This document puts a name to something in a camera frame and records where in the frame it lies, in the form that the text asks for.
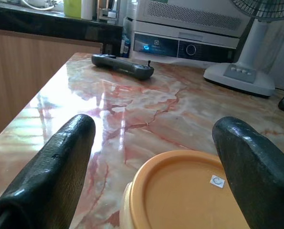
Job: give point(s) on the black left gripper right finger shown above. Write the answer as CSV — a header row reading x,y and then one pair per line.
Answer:
x,y
258,171

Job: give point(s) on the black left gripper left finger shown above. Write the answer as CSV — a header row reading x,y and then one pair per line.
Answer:
x,y
48,171

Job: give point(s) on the orange lidded plastic container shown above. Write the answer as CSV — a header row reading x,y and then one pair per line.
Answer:
x,y
180,195

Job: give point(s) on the light wooden cabinet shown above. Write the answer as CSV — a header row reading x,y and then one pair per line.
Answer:
x,y
24,78

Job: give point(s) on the white table fan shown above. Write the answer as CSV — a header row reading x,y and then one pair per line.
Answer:
x,y
242,76

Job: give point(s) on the black handheld controller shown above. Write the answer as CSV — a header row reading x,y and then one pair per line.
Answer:
x,y
122,65

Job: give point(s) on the black stone countertop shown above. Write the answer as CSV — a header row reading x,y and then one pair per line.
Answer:
x,y
48,26

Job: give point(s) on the white Electrolux appliance black panel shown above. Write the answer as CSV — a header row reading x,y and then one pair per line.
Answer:
x,y
180,47

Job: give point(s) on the green plastic container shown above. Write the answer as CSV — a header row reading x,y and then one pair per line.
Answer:
x,y
72,8

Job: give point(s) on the white plastic bottle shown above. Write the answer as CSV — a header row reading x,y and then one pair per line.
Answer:
x,y
88,9

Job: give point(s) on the white appliance with perforated grille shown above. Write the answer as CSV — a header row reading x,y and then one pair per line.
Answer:
x,y
192,14

